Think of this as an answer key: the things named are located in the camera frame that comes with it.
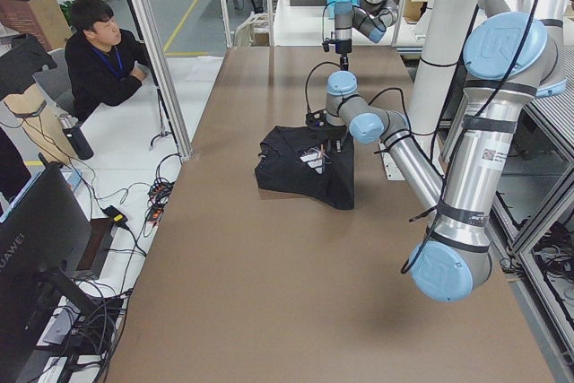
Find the aluminium cage frame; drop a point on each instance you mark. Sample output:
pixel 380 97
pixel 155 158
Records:
pixel 239 104

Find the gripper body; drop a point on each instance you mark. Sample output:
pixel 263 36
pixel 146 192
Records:
pixel 334 133
pixel 343 47

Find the black power adapter brick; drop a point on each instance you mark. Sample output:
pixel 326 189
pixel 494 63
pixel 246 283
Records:
pixel 116 216

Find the black printed t-shirt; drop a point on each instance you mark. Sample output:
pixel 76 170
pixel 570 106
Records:
pixel 295 160

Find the seated person black jacket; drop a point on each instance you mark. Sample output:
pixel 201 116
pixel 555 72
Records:
pixel 104 61

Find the black computer monitor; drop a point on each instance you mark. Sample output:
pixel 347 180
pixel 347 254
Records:
pixel 43 238

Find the dark water bottle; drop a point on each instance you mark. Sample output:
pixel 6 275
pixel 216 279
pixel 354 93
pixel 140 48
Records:
pixel 73 133

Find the red power strip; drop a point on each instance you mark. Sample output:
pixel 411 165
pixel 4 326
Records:
pixel 158 197

